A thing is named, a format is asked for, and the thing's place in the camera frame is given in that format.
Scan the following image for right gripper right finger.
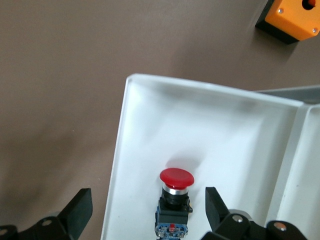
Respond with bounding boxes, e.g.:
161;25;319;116
199;186;308;240

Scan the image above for orange button enclosure box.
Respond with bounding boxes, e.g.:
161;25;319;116
254;0;320;46

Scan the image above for red mushroom push button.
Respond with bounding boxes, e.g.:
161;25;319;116
154;167;195;240

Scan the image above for white plastic drawer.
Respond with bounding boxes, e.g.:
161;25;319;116
101;72;312;240

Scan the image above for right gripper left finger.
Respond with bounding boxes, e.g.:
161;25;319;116
0;187;94;240

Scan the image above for brown table mat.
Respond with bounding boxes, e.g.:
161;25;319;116
0;0;320;240

